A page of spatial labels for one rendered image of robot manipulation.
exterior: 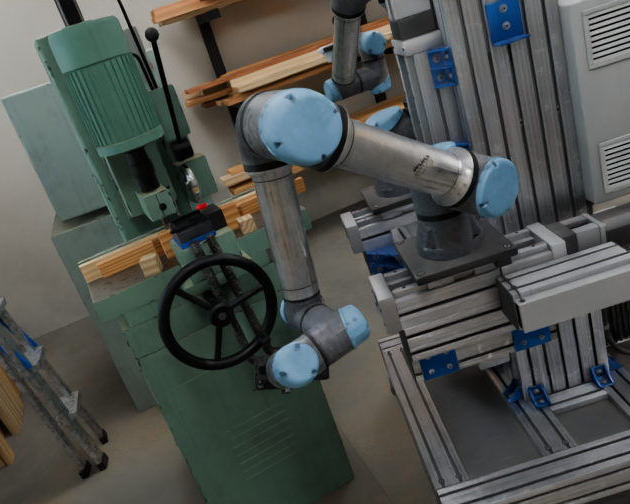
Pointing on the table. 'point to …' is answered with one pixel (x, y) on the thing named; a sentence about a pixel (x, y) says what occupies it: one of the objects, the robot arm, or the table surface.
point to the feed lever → (181, 148)
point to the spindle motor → (106, 85)
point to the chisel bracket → (156, 203)
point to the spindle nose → (142, 169)
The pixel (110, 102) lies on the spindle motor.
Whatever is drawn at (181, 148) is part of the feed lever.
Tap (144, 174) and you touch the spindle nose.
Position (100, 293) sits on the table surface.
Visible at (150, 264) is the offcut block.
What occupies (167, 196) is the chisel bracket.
